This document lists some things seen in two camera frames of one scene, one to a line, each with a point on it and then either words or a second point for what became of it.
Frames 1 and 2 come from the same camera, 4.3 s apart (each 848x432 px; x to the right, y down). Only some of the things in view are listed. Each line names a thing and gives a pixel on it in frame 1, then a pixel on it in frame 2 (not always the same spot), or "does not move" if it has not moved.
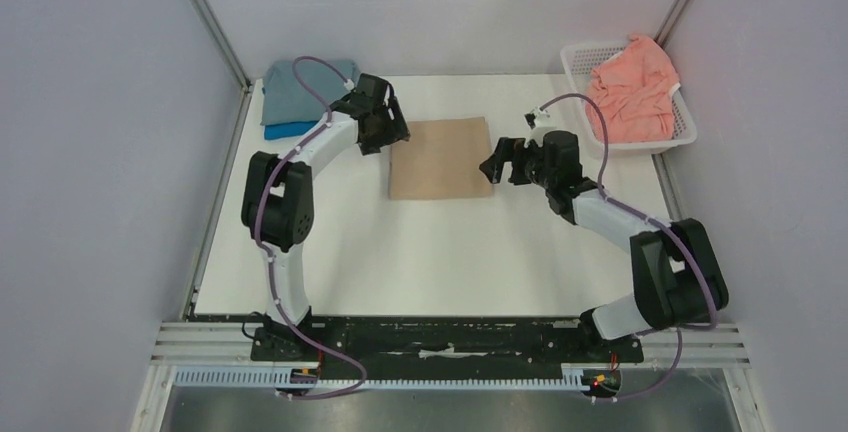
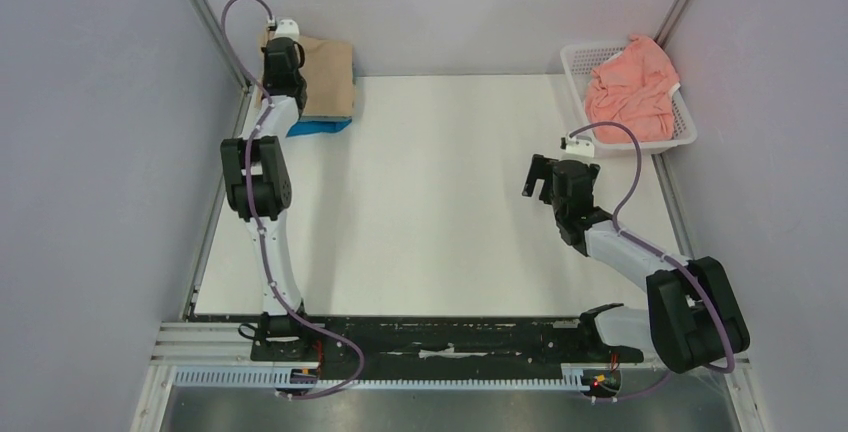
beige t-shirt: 441,159 to 327,71
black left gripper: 397,129 to 266,79
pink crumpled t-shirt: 634,86 does not move
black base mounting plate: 441,347 does not move
